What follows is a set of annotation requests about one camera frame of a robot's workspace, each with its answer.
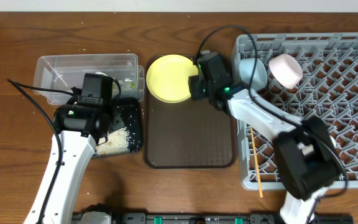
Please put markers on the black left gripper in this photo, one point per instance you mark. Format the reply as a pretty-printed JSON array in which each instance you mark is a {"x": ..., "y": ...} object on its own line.
[{"x": 115, "y": 121}]

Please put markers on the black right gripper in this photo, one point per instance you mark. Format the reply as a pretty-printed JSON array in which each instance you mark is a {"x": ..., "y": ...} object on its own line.
[{"x": 194, "y": 81}]

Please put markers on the pile of rice and nuts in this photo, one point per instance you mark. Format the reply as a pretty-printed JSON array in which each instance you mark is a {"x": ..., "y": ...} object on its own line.
[{"x": 126, "y": 140}]

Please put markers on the light blue bowl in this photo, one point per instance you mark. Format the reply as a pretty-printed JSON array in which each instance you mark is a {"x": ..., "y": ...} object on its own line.
[{"x": 260, "y": 75}]

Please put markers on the green clear plastic wrapper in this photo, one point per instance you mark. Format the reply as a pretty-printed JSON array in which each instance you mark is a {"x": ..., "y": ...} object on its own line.
[{"x": 127, "y": 84}]

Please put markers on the yellow plate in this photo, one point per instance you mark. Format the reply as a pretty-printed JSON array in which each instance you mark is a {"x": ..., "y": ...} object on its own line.
[{"x": 167, "y": 78}]

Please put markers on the wooden chopstick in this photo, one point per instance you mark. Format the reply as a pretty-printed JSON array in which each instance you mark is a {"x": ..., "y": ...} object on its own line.
[{"x": 256, "y": 163}]

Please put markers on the white bowl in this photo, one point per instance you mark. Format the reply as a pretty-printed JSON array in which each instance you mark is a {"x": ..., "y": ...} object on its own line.
[{"x": 286, "y": 70}]

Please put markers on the white cup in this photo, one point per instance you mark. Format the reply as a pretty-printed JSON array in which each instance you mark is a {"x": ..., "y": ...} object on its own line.
[{"x": 332, "y": 143}]

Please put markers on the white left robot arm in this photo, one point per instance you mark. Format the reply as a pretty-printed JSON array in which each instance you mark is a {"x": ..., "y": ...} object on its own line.
[{"x": 77, "y": 131}]

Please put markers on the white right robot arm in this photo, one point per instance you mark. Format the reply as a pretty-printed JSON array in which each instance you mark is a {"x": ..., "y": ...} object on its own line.
[{"x": 304, "y": 151}]

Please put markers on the black waste tray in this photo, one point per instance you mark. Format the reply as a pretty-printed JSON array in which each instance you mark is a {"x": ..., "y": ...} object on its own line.
[{"x": 127, "y": 101}]

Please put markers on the grey dishwasher rack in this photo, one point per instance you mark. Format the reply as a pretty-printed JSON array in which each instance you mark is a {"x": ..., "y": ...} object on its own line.
[{"x": 328, "y": 89}]

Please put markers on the crumpled white tissue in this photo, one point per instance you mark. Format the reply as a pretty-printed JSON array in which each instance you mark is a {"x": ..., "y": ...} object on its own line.
[{"x": 101, "y": 73}]

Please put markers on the dark brown serving tray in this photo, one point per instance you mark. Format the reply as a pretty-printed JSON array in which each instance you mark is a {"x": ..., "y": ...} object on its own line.
[{"x": 187, "y": 135}]

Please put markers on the clear plastic bin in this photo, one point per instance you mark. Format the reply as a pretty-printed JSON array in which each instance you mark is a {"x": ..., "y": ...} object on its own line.
[{"x": 63, "y": 72}]

